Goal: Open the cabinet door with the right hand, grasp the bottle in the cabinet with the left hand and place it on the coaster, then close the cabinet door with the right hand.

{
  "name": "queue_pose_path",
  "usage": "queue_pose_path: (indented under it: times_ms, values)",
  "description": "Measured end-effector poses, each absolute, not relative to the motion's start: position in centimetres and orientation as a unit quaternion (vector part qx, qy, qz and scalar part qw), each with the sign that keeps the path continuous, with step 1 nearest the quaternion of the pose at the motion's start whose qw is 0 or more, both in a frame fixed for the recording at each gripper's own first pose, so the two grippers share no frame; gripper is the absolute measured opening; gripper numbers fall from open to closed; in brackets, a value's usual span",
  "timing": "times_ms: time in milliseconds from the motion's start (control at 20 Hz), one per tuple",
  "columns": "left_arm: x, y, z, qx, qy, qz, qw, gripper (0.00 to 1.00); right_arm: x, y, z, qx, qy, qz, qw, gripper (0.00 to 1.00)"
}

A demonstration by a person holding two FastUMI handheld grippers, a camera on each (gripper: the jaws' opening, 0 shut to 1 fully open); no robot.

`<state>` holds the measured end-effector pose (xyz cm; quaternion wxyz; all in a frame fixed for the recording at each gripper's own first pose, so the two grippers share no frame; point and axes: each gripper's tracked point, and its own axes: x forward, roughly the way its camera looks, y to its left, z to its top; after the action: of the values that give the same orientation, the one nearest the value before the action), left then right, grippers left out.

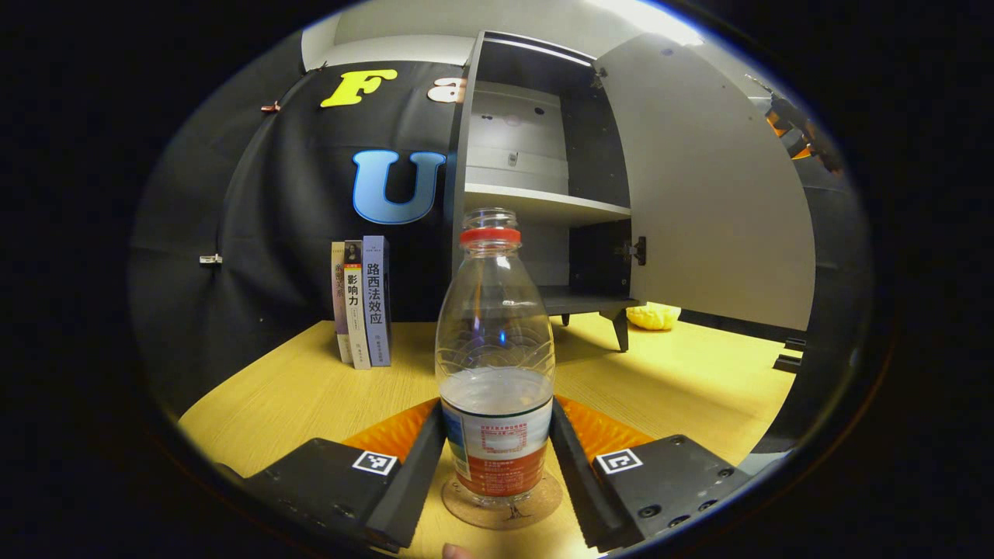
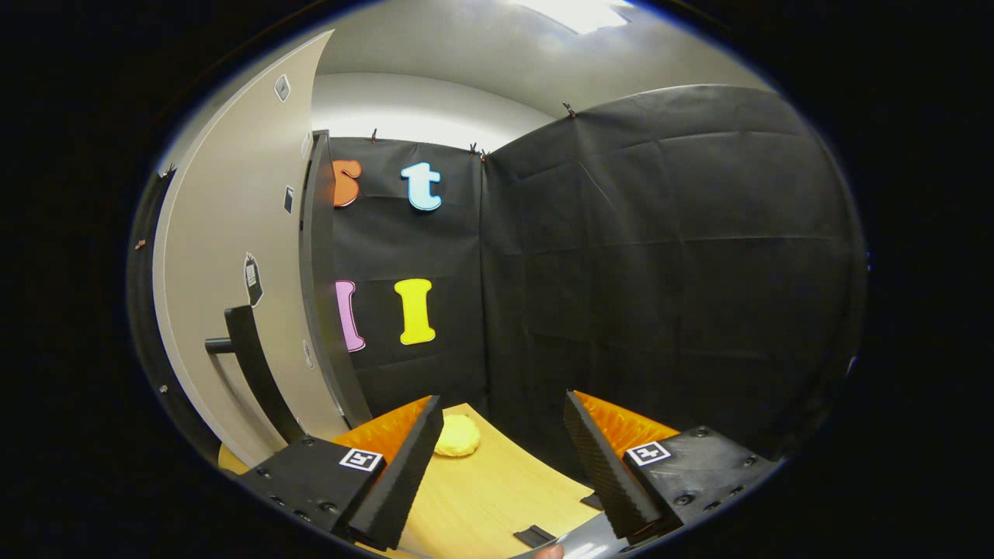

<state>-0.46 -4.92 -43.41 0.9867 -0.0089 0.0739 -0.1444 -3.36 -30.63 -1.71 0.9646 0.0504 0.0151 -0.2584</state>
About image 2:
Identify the beige cabinet door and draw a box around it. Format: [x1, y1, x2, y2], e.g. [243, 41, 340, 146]
[153, 30, 352, 468]

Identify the ceiling light panel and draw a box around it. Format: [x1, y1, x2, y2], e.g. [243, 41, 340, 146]
[511, 0, 634, 36]

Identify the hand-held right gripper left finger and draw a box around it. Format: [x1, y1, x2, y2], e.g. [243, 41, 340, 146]
[237, 394, 446, 552]

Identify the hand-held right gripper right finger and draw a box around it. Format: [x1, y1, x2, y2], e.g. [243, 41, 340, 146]
[563, 390, 781, 544]

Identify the yellow lumpy soft object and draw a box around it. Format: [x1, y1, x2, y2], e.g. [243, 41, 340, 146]
[433, 413, 482, 459]

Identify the black backdrop cloth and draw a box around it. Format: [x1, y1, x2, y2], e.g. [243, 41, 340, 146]
[127, 83, 870, 468]

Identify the black cabinet door handle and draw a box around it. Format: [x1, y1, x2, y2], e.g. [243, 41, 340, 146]
[204, 304, 306, 446]

